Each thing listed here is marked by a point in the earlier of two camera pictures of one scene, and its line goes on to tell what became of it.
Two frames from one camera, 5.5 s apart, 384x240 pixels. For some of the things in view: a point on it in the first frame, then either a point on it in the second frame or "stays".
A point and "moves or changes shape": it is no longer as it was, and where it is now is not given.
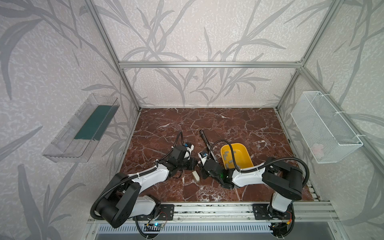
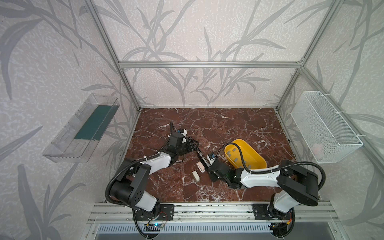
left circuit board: [155, 227] stays
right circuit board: [279, 229] stays
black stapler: [209, 146] moves or changes shape
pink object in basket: [317, 149] stays
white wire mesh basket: [328, 135] stays
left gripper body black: [190, 163] -> [186, 146]
